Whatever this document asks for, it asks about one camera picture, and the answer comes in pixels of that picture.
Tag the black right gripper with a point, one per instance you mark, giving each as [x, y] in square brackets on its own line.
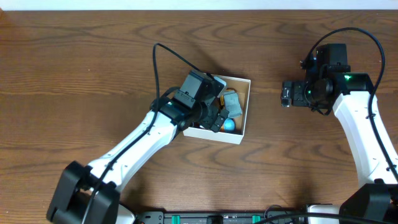
[288, 94]

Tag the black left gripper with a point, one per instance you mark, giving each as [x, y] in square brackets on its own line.
[214, 117]

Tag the orange duck toy blue base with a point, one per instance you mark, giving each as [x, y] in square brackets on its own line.
[229, 126]

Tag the yellow grey toy truck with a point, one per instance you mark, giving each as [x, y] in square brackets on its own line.
[230, 101]

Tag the white cardboard box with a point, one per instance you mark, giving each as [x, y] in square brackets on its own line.
[242, 87]

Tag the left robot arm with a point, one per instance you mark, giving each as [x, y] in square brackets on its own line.
[91, 193]

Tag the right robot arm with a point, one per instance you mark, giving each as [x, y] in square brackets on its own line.
[331, 87]

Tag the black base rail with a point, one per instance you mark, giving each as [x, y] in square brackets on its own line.
[160, 217]

